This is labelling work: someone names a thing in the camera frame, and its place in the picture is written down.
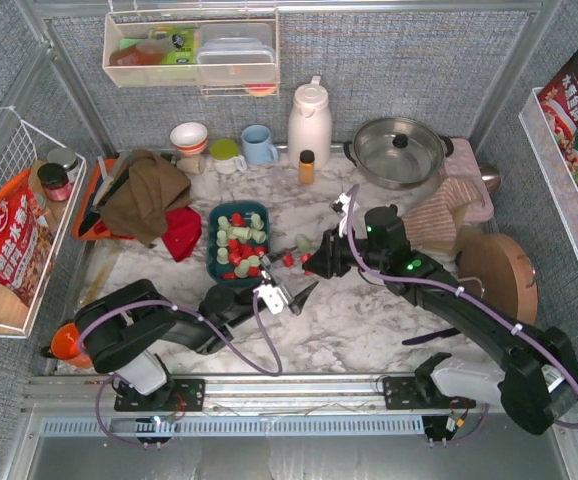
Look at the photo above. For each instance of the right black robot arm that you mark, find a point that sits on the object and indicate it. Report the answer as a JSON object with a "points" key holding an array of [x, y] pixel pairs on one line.
{"points": [[534, 378]]}

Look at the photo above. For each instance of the brown cloth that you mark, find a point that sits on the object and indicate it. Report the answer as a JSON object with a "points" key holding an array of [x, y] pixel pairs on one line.
{"points": [[153, 188]]}

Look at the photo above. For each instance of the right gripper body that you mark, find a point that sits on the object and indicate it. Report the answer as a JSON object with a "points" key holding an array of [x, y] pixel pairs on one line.
{"points": [[336, 252]]}

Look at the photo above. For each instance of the orange snack bag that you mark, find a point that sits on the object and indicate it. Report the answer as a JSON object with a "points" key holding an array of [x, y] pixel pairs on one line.
{"points": [[25, 244]]}

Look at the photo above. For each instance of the pink striped towel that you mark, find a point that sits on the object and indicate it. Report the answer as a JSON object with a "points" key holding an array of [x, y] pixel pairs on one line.
{"points": [[454, 192]]}

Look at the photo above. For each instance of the pink egg tray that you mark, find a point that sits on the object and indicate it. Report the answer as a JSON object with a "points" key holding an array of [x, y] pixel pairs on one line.
{"points": [[462, 163]]}

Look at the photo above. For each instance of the green lid white cup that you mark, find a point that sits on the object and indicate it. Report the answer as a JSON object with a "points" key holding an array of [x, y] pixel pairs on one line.
{"points": [[226, 156]]}

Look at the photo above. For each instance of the blue mug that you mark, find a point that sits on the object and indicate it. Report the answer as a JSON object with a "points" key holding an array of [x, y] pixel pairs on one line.
{"points": [[257, 146]]}

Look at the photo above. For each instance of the orange plastic cup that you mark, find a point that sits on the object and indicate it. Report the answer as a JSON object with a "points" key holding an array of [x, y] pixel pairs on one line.
{"points": [[64, 347]]}

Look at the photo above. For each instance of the steel pot with lid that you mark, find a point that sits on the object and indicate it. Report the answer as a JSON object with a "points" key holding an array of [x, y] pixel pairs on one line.
{"points": [[398, 153]]}

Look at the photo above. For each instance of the teal storage basket tray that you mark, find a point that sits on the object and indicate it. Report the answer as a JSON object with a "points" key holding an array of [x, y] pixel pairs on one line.
{"points": [[243, 243]]}

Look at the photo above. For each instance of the red cloth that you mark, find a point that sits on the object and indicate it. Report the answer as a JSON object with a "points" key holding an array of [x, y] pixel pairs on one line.
{"points": [[183, 232]]}

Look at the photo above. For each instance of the right arm mounting base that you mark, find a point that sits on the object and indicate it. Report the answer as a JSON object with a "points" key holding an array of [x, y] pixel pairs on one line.
{"points": [[402, 392]]}

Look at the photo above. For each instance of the clear plastic containers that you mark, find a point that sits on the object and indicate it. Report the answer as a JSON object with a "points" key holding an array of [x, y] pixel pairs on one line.
{"points": [[236, 53]]}

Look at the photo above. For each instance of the left wire basket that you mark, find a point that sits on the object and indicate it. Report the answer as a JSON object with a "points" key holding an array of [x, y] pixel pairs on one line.
{"points": [[20, 153]]}

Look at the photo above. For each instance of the pepper grinder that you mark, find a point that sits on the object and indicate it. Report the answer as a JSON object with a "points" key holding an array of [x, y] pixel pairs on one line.
{"points": [[195, 164]]}

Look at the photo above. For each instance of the orange spice bottle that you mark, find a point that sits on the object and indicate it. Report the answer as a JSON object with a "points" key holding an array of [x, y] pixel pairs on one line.
{"points": [[306, 170]]}

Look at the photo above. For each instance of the cream wall shelf basket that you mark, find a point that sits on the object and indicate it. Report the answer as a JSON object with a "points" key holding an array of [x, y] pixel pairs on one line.
{"points": [[157, 48]]}

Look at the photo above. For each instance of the round wooden board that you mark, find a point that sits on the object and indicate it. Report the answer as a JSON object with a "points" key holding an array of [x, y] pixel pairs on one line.
{"points": [[496, 269]]}

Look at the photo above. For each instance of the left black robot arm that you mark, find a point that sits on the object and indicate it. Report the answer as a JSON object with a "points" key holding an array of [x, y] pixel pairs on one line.
{"points": [[116, 331]]}

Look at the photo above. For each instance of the orange tray with knives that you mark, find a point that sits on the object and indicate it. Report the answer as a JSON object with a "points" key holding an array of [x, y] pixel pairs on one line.
{"points": [[99, 230]]}

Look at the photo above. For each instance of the right white wall basket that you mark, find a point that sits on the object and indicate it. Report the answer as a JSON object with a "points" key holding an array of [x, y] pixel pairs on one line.
{"points": [[561, 185]]}

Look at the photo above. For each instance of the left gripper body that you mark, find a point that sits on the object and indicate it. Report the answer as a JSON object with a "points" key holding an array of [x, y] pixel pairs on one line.
{"points": [[293, 302]]}

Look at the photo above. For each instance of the white striped bowl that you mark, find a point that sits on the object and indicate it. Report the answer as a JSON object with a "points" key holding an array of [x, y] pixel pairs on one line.
{"points": [[190, 138]]}

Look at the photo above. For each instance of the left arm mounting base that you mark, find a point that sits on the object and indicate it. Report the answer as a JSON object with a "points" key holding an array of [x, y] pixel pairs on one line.
{"points": [[176, 395]]}

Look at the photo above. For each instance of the white thermos jug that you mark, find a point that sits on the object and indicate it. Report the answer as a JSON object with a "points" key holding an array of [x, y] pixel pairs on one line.
{"points": [[310, 124]]}

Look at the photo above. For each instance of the green coffee capsule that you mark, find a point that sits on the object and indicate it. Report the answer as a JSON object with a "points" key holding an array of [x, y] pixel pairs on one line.
{"points": [[256, 222], [303, 244], [223, 223], [222, 256], [242, 269]]}

